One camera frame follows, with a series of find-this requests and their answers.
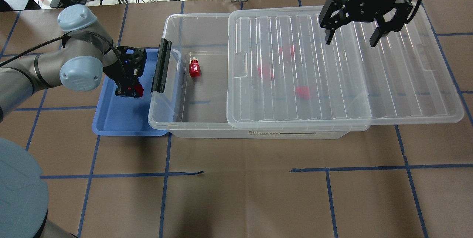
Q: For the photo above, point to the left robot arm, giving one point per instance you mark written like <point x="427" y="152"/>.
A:
<point x="77" y="60"/>

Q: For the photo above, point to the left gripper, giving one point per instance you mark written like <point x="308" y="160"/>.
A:
<point x="125" y="81"/>

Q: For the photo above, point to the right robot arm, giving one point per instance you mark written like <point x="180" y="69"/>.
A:
<point x="390" y="15"/>

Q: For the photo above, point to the red block in box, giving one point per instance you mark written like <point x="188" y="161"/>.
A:
<point x="287" y="52"/>
<point x="265" y="72"/>
<point x="303" y="92"/>

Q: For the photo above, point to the red block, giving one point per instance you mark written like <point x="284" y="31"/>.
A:
<point x="287" y="52"/>
<point x="138" y="88"/>
<point x="265" y="72"/>
<point x="303" y="92"/>
<point x="194" y="68"/>

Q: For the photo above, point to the blue plastic tray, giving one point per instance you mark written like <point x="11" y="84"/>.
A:
<point x="117" y="116"/>

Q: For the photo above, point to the clear ribbed box lid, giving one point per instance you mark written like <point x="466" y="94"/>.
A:
<point x="403" y="80"/>

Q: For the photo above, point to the black box latch handle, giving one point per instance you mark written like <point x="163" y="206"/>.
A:
<point x="161" y="69"/>

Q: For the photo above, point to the clear plastic storage box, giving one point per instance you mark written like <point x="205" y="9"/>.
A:
<point x="196" y="107"/>

